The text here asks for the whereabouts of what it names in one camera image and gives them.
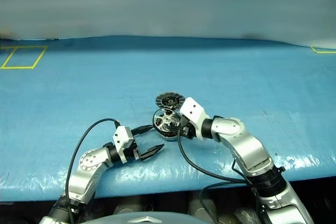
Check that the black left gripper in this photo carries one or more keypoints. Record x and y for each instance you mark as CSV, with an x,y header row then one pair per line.
x,y
132,154

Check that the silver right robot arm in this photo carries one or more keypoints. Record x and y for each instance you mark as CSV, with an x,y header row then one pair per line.
x,y
249,145

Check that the white backdrop board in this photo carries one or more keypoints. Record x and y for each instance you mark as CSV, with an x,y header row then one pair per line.
x,y
168,3

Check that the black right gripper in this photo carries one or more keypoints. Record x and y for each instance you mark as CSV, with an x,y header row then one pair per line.
x,y
187,130

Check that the grey rounded shape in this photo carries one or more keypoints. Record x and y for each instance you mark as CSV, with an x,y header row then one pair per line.
x,y
131,207
202,205

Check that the round grey metal object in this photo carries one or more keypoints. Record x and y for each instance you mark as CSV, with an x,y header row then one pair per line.
x,y
169,100

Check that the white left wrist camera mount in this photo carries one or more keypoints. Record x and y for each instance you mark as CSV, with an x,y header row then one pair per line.
x,y
122,140

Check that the silver drone motor bell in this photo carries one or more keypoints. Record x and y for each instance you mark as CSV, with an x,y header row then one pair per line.
x,y
166,119

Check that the silver motor housing copper windings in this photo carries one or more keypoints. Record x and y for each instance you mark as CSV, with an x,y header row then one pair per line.
x,y
169,139

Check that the grey robot torso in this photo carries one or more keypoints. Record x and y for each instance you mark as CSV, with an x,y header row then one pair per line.
x,y
147,218

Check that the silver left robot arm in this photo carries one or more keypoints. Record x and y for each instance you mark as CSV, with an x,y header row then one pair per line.
x,y
86,179

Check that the blue table cover sheet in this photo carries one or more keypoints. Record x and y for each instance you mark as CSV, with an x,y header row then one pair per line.
x,y
168,77

